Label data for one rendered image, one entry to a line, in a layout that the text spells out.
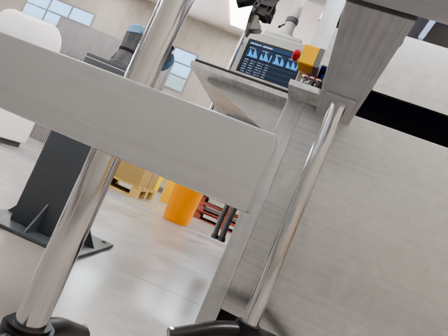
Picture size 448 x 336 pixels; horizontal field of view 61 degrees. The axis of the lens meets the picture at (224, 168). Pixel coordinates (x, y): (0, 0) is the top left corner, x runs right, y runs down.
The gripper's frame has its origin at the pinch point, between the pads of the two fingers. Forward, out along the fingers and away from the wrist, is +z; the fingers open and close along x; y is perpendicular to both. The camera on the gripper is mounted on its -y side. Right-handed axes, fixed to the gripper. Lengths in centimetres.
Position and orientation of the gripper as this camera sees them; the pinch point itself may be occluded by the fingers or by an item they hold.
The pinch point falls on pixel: (245, 33)
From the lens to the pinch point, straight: 165.6
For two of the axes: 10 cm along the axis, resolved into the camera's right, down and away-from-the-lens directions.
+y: 9.1, 3.7, -2.0
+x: 1.5, 1.4, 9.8
